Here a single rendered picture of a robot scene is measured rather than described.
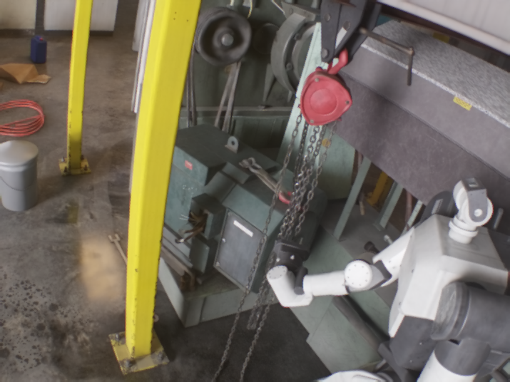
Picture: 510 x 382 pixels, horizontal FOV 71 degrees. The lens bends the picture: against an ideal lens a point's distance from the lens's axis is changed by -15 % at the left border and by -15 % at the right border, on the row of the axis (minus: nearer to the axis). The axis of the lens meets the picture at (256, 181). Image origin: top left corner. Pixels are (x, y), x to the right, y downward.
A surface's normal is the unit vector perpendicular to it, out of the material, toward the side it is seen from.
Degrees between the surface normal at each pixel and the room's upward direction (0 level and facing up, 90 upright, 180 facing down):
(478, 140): 78
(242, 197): 45
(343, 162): 72
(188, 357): 0
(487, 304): 26
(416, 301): 85
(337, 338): 90
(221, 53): 83
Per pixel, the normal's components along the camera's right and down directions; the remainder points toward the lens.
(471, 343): -0.31, 0.26
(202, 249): -0.63, 0.26
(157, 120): 0.49, 0.54
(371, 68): -0.77, -0.08
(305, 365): 0.23, -0.84
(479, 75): -0.22, -0.68
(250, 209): -0.29, -0.40
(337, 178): 0.54, 0.25
